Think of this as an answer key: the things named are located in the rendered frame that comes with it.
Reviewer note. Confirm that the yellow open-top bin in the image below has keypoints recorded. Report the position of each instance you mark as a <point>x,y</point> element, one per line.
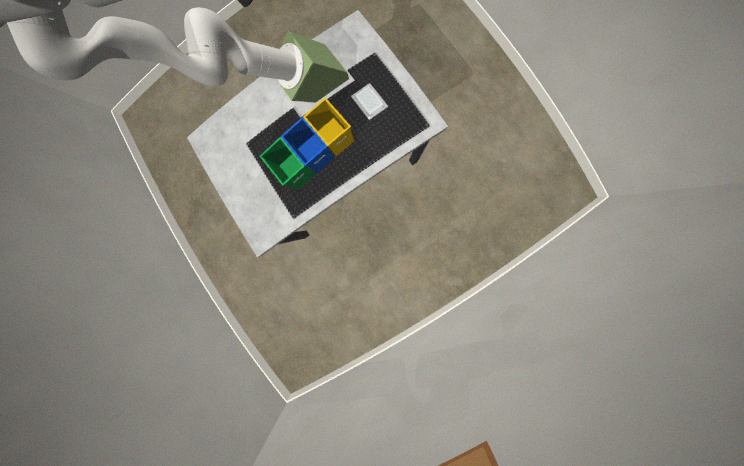
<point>327,127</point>

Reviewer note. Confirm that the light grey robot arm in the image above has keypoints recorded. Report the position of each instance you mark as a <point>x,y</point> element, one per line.
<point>46,45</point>

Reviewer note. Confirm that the blue bin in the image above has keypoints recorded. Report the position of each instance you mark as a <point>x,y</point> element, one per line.
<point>302,138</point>

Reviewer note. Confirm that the green open-top bin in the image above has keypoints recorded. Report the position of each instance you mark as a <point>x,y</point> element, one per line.
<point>283,158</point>

